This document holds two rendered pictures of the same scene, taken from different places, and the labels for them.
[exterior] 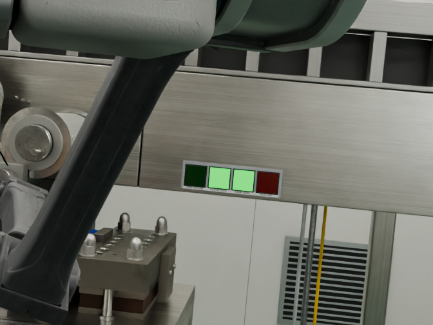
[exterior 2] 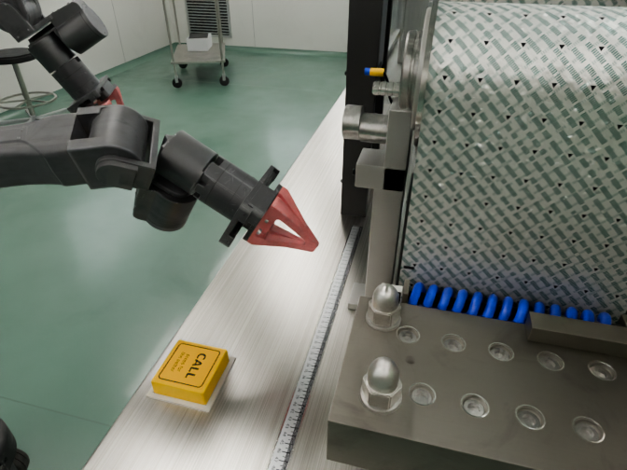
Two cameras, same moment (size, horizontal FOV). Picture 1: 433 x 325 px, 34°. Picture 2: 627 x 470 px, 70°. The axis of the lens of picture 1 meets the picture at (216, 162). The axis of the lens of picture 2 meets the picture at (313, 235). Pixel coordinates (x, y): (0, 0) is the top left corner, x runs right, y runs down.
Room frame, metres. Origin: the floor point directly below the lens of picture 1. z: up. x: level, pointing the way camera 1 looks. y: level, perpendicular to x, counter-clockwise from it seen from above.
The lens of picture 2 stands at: (1.41, -0.10, 1.37)
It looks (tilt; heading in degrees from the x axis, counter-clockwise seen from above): 34 degrees down; 100
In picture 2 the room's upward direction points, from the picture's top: straight up
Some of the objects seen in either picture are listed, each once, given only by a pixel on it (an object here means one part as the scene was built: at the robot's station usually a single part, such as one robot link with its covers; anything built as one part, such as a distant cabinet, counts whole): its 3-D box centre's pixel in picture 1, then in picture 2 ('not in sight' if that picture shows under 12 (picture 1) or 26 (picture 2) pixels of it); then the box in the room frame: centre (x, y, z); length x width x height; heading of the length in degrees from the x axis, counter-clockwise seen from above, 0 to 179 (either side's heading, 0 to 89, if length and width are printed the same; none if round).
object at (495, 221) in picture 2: not in sight; (523, 238); (1.56, 0.30, 1.11); 0.23 x 0.01 x 0.18; 175
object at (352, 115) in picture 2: (2, 178); (353, 122); (1.37, 0.42, 1.18); 0.04 x 0.02 x 0.04; 85
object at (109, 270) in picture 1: (128, 255); (558, 413); (1.59, 0.18, 1.00); 0.40 x 0.16 x 0.06; 175
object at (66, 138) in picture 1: (36, 142); (426, 71); (1.45, 0.38, 1.25); 0.15 x 0.01 x 0.15; 85
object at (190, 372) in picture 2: not in sight; (191, 370); (1.20, 0.24, 0.91); 0.07 x 0.07 x 0.02; 85
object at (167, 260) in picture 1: (167, 273); not in sight; (1.60, 0.09, 0.97); 0.10 x 0.03 x 0.11; 175
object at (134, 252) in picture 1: (135, 247); (383, 379); (1.43, 0.15, 1.05); 0.04 x 0.04 x 0.04
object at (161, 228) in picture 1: (161, 225); not in sight; (1.75, 0.12, 1.05); 0.04 x 0.04 x 0.04
